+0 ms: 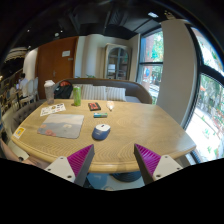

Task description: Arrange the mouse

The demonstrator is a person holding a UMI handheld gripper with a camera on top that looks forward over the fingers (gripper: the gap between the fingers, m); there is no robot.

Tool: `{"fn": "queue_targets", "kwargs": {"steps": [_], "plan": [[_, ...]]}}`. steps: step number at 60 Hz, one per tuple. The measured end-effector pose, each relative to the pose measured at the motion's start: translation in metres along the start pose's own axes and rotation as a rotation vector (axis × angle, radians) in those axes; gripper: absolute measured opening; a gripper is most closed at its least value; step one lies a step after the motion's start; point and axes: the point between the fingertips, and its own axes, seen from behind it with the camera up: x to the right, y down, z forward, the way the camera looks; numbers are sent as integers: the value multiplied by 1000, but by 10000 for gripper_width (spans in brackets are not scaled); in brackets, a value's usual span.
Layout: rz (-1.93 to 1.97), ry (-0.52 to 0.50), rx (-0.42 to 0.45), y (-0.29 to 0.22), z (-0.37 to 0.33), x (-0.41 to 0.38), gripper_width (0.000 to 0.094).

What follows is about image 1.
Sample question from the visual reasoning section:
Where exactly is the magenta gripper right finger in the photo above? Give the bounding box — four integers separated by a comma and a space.
134, 144, 182, 185

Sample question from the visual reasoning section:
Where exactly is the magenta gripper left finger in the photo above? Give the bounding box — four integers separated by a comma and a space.
46, 144, 95, 186

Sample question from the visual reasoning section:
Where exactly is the blue white computer mouse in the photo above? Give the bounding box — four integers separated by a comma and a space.
92, 124, 111, 140

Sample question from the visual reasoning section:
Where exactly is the grey printed mouse pad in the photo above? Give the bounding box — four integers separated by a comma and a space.
37, 114, 84, 139

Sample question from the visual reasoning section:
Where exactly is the small teal pack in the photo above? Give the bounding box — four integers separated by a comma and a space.
93, 113, 108, 118

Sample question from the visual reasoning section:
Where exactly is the white sticker sheet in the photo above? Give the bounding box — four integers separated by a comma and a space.
40, 103, 66, 116

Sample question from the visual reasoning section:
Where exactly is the black red small box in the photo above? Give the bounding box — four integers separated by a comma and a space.
88, 102, 101, 111

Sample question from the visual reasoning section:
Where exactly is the yellow sticker label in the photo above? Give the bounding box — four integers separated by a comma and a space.
13, 127, 25, 139

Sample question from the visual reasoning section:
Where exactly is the clear plastic wrapper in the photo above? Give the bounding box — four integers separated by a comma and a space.
106, 101, 115, 111

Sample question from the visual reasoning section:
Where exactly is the green drink bottle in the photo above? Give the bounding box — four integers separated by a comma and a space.
73, 86, 81, 106

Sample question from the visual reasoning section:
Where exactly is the striped cushion left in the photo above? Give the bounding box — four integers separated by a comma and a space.
82, 85, 107, 100

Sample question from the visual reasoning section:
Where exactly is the striped cushion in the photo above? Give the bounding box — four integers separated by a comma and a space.
107, 87, 126, 102
82, 85, 107, 100

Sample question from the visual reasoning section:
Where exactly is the brown curved sofa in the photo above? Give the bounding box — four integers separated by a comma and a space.
53, 77, 154, 105

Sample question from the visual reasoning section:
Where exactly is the black red backpack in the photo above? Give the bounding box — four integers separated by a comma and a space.
54, 81, 73, 99

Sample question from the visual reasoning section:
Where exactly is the striped cushion right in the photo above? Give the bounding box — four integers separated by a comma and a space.
107, 87, 126, 102

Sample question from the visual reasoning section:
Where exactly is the clear shaker bottle white lid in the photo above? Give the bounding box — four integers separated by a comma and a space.
44, 80, 55, 105

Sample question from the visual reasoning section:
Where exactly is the person in white shirt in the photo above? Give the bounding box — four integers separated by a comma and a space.
19, 73, 28, 90

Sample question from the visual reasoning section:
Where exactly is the orange wooden door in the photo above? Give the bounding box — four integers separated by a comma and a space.
35, 37, 78, 99

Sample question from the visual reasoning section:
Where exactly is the glass door cabinet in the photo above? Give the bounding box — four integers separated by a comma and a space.
104, 43, 131, 80

